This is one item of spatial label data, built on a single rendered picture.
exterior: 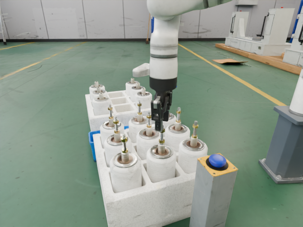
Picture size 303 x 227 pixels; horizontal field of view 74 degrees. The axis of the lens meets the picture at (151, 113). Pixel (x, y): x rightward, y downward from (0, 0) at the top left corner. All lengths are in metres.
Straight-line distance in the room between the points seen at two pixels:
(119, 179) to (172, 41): 0.40
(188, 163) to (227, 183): 0.19
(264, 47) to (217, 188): 3.58
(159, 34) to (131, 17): 6.46
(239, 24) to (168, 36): 4.76
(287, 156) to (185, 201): 0.48
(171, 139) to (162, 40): 0.40
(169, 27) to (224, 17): 6.98
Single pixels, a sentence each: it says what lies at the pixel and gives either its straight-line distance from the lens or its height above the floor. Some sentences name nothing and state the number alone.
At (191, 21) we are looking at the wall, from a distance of 7.18.
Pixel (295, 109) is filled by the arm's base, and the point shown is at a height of 0.32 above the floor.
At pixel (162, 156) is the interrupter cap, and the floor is 0.25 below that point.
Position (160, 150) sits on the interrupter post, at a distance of 0.64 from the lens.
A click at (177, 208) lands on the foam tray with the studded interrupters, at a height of 0.07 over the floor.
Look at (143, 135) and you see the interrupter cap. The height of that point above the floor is 0.25.
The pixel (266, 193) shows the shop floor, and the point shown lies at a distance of 0.99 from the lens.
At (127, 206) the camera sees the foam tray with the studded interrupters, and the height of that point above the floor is 0.14.
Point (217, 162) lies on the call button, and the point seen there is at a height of 0.33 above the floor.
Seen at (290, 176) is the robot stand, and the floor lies 0.03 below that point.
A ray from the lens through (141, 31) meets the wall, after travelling 6.97.
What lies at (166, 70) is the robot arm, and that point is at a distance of 0.51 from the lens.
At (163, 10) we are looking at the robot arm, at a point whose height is 0.65.
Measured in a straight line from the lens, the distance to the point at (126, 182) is 0.62.
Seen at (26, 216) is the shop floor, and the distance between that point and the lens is 0.92.
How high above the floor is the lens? 0.64
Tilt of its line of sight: 25 degrees down
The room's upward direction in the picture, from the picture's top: straight up
